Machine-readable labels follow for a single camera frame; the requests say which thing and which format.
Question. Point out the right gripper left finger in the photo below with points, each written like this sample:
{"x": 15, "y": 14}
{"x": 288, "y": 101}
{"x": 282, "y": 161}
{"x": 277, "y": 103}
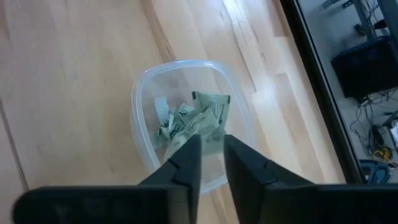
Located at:
{"x": 180, "y": 186}

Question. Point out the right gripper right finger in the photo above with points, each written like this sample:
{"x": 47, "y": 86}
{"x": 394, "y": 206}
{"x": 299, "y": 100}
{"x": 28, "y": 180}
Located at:
{"x": 255, "y": 186}

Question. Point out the small clear plastic container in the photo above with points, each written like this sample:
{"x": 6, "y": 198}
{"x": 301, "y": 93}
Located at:
{"x": 146, "y": 93}

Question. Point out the black equipment box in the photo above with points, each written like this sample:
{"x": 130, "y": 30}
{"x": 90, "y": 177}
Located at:
{"x": 367, "y": 67}

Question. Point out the grey metal stand leg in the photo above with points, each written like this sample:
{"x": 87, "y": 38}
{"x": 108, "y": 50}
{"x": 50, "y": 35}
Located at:
{"x": 360, "y": 15}

